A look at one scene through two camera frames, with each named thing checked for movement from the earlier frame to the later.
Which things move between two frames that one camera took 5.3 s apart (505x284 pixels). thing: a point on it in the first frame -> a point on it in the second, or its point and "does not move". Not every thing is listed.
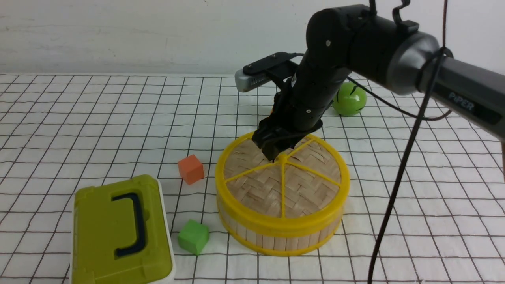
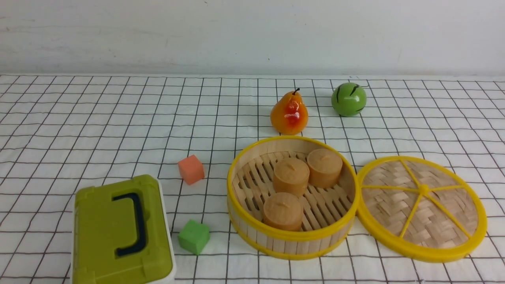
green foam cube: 193,237 does not move
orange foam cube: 191,169 does not move
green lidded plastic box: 120,233 does not move
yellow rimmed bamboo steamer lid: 304,189 -> 419,208
